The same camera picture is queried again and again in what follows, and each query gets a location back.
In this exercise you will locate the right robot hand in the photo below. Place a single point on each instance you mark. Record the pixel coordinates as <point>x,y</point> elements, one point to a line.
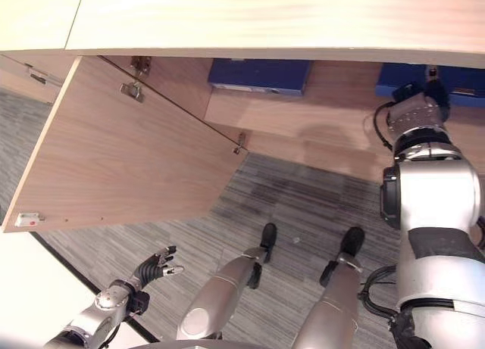
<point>439,95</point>

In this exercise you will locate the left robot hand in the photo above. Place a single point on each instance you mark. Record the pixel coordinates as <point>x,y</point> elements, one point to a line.
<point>155,267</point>

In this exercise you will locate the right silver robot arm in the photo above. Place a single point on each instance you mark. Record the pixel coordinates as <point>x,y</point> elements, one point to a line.
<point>432,212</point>

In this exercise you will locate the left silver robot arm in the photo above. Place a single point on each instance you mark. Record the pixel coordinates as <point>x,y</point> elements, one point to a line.
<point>94,315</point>

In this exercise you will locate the blue folder with white label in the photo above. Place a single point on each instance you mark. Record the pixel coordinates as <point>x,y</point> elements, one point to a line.
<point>261,76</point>

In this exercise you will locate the wooden office cabinet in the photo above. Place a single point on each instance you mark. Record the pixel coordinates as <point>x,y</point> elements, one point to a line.
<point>265,19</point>

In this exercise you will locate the left silver robot leg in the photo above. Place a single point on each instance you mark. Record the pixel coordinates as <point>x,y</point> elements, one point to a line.
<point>223,288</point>

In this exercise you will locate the silver robot leg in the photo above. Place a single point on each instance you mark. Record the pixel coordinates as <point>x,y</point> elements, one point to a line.
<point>223,288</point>
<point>329,300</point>

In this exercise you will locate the white table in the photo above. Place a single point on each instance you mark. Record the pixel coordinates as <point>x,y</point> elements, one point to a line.
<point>34,284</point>

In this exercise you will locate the white magnetic door catch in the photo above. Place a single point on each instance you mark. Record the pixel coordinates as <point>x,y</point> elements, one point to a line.
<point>29,219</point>

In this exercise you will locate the metal door hinge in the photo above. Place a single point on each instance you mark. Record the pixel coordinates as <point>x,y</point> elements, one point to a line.
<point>240,142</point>
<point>133,88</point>

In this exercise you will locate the right silver robot leg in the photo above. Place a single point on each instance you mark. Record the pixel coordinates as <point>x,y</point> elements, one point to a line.
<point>329,300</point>

